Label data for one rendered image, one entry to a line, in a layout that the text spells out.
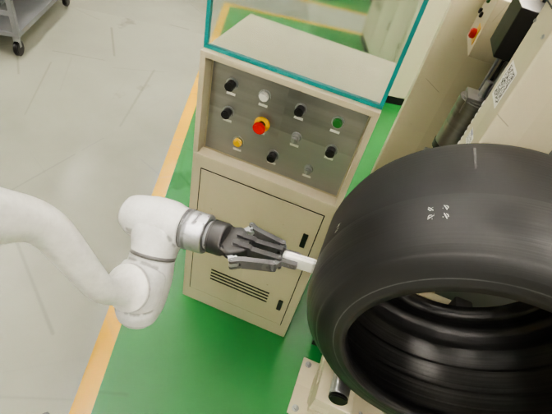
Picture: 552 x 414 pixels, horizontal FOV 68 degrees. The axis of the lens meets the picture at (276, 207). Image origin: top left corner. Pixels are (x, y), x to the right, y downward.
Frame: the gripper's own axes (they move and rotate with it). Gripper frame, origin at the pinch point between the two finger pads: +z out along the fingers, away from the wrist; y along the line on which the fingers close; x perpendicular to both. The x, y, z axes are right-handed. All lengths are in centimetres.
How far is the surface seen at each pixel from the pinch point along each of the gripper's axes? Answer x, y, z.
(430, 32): 46, 332, 25
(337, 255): -13.3, -7.9, 7.7
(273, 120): 1, 55, -24
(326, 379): 30.4, -6.5, 12.0
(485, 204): -28.5, -4.6, 26.0
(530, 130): -27, 25, 36
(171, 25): 83, 334, -229
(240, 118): 3, 55, -36
